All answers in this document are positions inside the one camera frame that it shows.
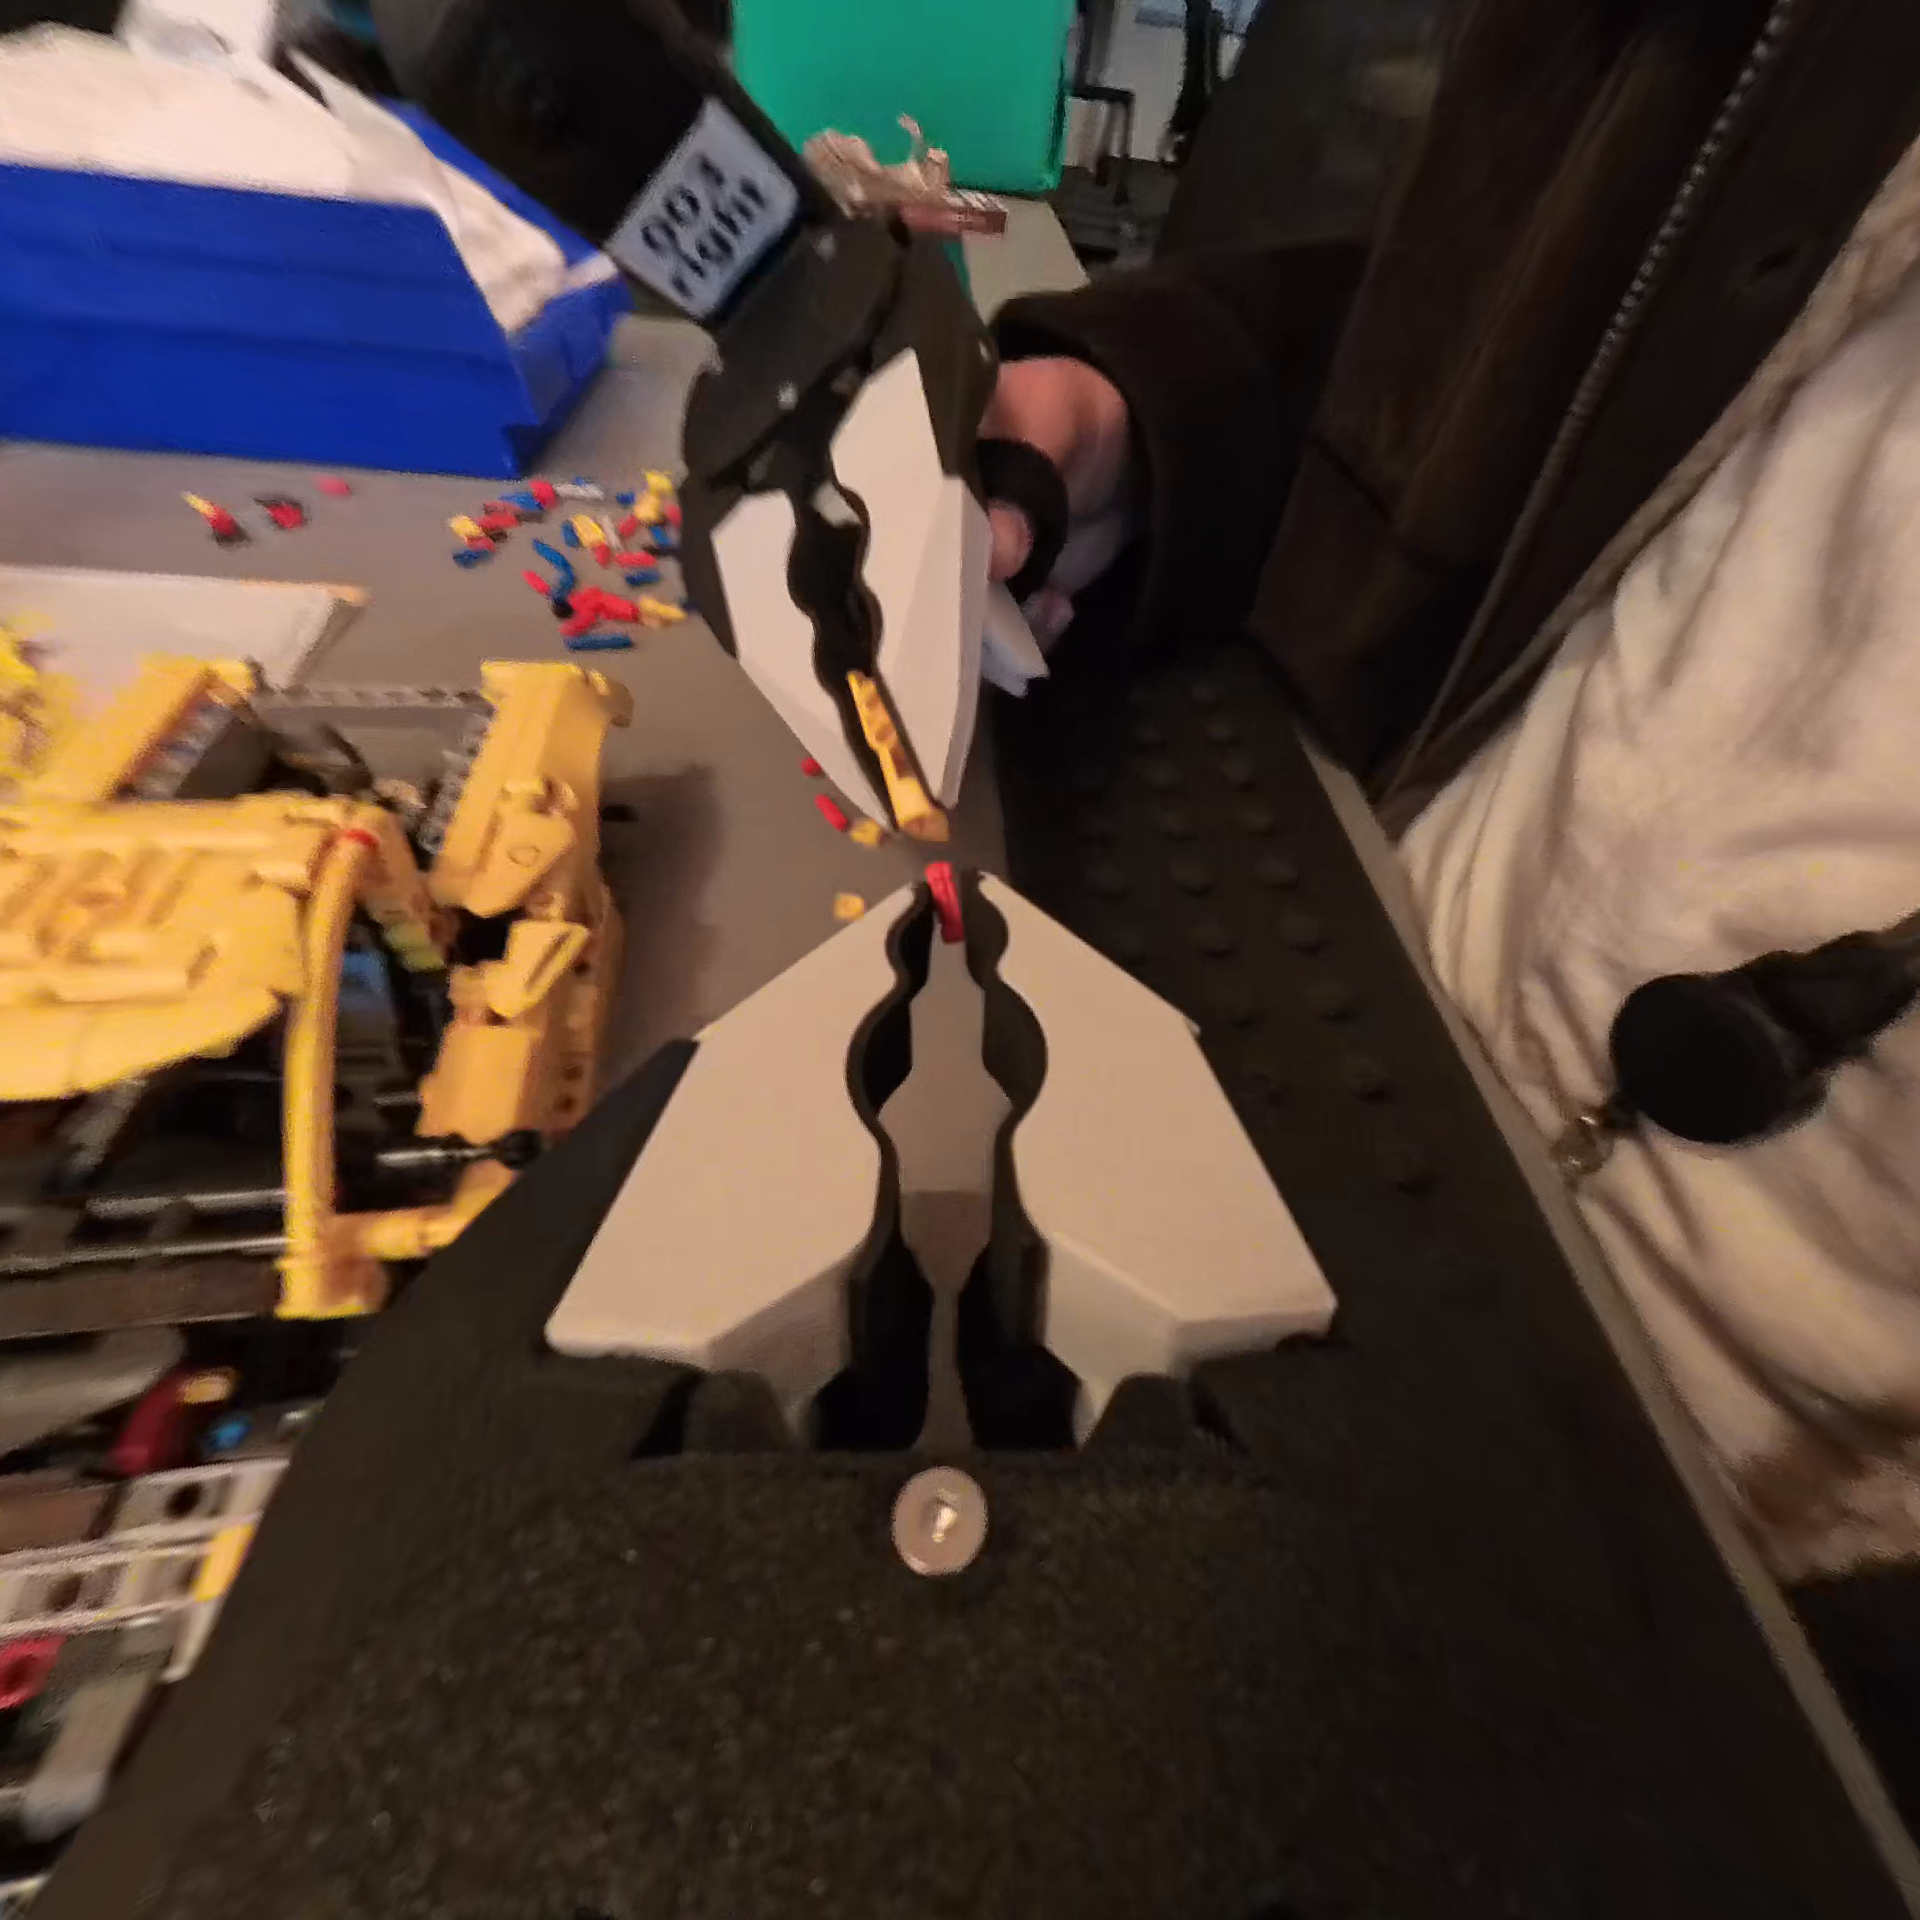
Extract green plastic bin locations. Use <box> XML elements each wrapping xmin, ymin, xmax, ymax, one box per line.
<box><xmin>729</xmin><ymin>0</ymin><xmax>1078</xmax><ymax>196</ymax></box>

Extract person's right hand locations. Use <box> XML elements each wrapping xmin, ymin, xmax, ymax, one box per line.
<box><xmin>982</xmin><ymin>356</ymin><xmax>1133</xmax><ymax>649</ymax></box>

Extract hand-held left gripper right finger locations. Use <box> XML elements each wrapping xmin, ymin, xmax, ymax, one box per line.
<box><xmin>963</xmin><ymin>871</ymin><xmax>1340</xmax><ymax>1430</ymax></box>

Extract open instruction booklet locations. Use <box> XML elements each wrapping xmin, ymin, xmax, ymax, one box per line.
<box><xmin>0</xmin><ymin>567</ymin><xmax>367</xmax><ymax>706</ymax></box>

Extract white crumpled paper bags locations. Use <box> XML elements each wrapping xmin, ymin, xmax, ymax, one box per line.
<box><xmin>0</xmin><ymin>0</ymin><xmax>617</xmax><ymax>332</ymax></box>

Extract person's white shirt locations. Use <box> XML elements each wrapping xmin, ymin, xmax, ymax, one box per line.
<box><xmin>1393</xmin><ymin>180</ymin><xmax>1920</xmax><ymax>1576</ymax></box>

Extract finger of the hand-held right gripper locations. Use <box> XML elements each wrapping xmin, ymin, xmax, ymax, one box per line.
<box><xmin>830</xmin><ymin>348</ymin><xmax>997</xmax><ymax>815</ymax></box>
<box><xmin>709</xmin><ymin>487</ymin><xmax>902</xmax><ymax>829</ymax></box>

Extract person's right forearm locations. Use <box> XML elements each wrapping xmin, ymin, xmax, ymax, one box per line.
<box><xmin>989</xmin><ymin>240</ymin><xmax>1367</xmax><ymax>647</ymax></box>

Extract grey desk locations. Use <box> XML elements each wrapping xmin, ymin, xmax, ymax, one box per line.
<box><xmin>0</xmin><ymin>316</ymin><xmax>1021</xmax><ymax>1142</ymax></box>

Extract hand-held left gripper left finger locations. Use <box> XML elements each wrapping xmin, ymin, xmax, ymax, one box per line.
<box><xmin>544</xmin><ymin>881</ymin><xmax>933</xmax><ymax>1449</ymax></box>

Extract blue plastic bin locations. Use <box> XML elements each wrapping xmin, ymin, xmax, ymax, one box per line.
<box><xmin>0</xmin><ymin>95</ymin><xmax>633</xmax><ymax>479</ymax></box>

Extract yellow brick panel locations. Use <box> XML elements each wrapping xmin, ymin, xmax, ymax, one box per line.
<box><xmin>844</xmin><ymin>668</ymin><xmax>953</xmax><ymax>845</ymax></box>

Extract yellow toy brick car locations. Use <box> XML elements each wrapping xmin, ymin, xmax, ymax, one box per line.
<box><xmin>0</xmin><ymin>626</ymin><xmax>640</xmax><ymax>1847</ymax></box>

